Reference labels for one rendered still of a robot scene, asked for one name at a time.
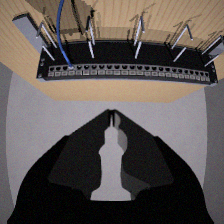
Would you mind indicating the grey network port rack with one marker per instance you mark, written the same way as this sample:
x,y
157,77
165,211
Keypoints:
x,y
121,54

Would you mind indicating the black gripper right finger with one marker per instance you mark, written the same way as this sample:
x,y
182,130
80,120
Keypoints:
x,y
149,163

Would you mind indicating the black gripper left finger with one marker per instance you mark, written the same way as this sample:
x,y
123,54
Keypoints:
x,y
73,162

